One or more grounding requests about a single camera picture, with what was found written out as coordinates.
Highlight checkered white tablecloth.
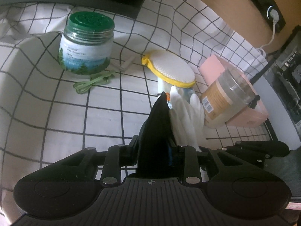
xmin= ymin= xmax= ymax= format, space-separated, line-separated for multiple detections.
xmin=0 ymin=0 xmax=274 ymax=193

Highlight clear plastic jar tan lid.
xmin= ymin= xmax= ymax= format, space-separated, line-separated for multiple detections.
xmin=201 ymin=68 xmax=256 ymax=129

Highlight pink storage box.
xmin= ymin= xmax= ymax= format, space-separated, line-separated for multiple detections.
xmin=199 ymin=55 xmax=268 ymax=129

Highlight green plastic clip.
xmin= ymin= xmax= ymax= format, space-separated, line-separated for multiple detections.
xmin=73 ymin=70 xmax=115 ymax=94

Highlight white fabric glove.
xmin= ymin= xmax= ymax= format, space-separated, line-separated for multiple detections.
xmin=169 ymin=86 xmax=208 ymax=152

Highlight green lid glass jar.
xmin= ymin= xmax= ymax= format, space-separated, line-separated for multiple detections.
xmin=58 ymin=11 xmax=115 ymax=76

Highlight beige clothespin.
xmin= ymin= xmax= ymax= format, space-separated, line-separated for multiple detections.
xmin=110 ymin=56 xmax=135 ymax=71

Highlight blue packaged wipes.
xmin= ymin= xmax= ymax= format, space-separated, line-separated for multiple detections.
xmin=157 ymin=78 xmax=195 ymax=104

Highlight yellow rimmed white sponge pad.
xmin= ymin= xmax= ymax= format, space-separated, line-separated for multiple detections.
xmin=141 ymin=50 xmax=196 ymax=88

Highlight white plug with cable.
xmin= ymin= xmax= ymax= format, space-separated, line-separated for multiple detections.
xmin=255 ymin=9 xmax=281 ymax=57

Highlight black insole blue underside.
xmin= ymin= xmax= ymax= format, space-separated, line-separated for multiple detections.
xmin=129 ymin=92 xmax=183 ymax=180

